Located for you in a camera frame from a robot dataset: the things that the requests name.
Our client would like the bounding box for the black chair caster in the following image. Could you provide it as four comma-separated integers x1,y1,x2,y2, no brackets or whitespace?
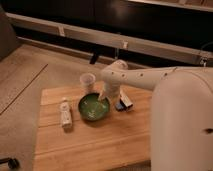
0,158,19,169

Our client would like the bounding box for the green ceramic bowl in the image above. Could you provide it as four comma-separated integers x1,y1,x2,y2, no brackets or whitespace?
78,93,110,121

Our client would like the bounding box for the wooden table board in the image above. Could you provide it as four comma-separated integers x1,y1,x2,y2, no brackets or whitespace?
33,86,151,171

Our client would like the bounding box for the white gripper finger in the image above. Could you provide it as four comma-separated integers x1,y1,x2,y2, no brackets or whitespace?
98,91,106,101

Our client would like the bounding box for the white plastic bottle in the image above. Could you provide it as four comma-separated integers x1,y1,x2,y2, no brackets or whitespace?
60,98,72,129

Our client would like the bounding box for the dark table leg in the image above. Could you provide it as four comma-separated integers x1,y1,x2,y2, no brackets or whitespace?
89,52,100,64

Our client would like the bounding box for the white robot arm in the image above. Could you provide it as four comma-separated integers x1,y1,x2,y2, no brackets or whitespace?
101,60,213,171

